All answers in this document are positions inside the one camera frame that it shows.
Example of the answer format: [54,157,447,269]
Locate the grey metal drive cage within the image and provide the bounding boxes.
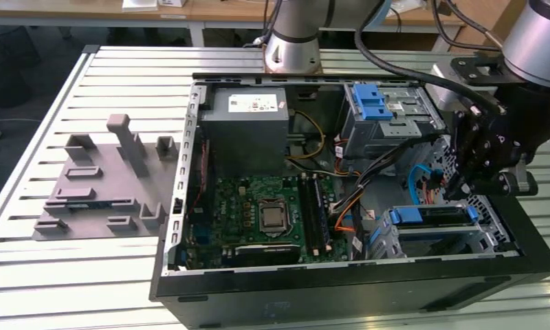
[341,82,447,160]

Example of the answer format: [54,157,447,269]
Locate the black RAM slot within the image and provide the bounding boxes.
[296,173,320,255]

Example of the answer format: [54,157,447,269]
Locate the wooden cabinet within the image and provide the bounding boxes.
[449,0,532,56]

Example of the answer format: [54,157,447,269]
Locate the black graphics card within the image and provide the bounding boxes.
[223,242,303,268]

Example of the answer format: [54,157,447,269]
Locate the grey parts rack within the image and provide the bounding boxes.
[31,115,183,243]

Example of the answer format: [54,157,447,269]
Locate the grey power supply unit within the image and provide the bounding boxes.
[199,87,289,178]

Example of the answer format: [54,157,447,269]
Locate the black connector wire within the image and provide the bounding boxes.
[428,167,447,189]

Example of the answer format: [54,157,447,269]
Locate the wooden desk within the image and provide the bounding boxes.
[43,0,467,47]

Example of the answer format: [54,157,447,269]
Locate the CPU socket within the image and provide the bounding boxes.
[255,197,291,239]

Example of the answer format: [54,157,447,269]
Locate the blue wire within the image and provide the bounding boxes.
[408,164,431,207]

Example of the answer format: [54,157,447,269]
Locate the black bin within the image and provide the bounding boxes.
[0,25,43,107]

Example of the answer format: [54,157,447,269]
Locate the silver CPU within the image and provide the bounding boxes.
[261,208,285,231]

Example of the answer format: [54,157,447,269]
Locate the black open PC case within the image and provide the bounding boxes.
[150,71,550,327]

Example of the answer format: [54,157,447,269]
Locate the thin black cable bundle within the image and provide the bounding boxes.
[243,0,284,48]

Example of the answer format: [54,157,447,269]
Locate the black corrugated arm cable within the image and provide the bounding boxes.
[432,0,505,52]
[353,0,508,116]

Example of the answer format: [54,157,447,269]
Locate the green motherboard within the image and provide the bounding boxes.
[186,175,349,269]

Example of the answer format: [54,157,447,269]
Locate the yellow wire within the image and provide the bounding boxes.
[287,109,327,161]

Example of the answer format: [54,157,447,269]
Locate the blue plastic drive latch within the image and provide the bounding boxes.
[353,84,395,121]

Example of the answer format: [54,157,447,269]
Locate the thin red wire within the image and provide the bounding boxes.
[184,140,212,221]

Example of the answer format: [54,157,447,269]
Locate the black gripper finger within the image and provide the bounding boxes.
[467,168,540,197]
[443,109,496,199]

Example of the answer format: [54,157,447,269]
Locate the clear plastic bag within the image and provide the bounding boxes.
[389,0,431,18]

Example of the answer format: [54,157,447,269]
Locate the black wire bundle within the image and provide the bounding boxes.
[332,133,441,214]

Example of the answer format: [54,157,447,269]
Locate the white box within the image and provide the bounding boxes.
[122,0,160,13]

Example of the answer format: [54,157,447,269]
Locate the grey metal disk bay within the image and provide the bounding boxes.
[371,202,511,259]

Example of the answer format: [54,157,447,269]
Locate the orange wire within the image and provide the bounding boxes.
[335,202,364,234]

